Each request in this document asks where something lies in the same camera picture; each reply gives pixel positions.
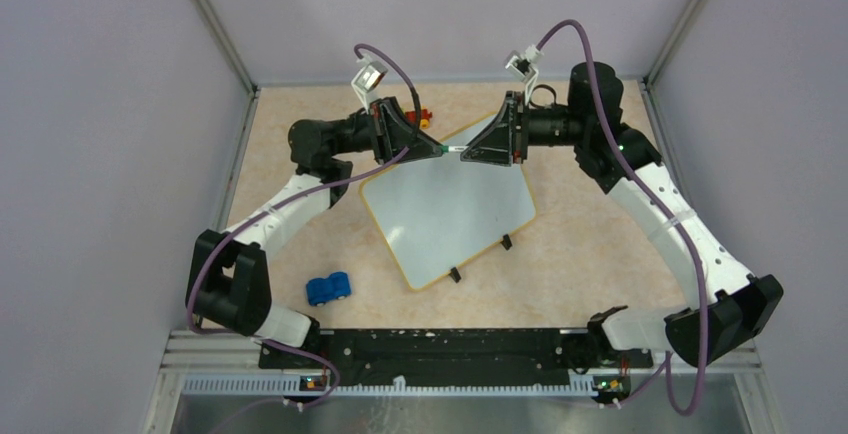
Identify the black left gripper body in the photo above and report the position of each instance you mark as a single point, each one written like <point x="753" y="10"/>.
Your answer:
<point x="375" y="124"/>

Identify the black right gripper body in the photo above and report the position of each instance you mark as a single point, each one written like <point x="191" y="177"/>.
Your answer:
<point x="520" y="140"/>

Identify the green white marker pen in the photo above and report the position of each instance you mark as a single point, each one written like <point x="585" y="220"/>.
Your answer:
<point x="453" y="148"/>

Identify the yellow-framed whiteboard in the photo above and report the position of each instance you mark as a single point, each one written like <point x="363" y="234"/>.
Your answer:
<point x="436" y="215"/>

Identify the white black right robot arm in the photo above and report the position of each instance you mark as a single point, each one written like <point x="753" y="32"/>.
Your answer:
<point x="726" y="304"/>

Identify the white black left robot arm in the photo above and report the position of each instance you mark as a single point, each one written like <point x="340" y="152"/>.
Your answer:
<point x="229" y="281"/>

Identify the black whiteboard clip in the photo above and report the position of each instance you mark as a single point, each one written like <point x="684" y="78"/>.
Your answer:
<point x="506" y="242"/>
<point x="455" y="275"/>

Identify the red toy train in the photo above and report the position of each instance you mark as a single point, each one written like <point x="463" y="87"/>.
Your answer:
<point x="422" y="118"/>

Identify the blue toy car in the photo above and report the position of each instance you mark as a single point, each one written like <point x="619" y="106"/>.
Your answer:
<point x="335" y="286"/>

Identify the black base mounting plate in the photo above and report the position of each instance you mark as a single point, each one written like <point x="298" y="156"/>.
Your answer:
<point x="457" y="357"/>

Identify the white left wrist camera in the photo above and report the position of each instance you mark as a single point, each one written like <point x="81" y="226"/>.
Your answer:
<point x="365" y="82"/>

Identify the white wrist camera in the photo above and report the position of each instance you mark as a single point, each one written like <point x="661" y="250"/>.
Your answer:
<point x="524" y="66"/>
<point x="365" y="82"/>

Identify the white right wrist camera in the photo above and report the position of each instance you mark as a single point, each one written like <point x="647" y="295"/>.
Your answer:
<point x="524" y="66"/>

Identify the aluminium frame rail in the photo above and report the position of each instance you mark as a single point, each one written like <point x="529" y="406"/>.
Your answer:
<point x="227" y="365"/>

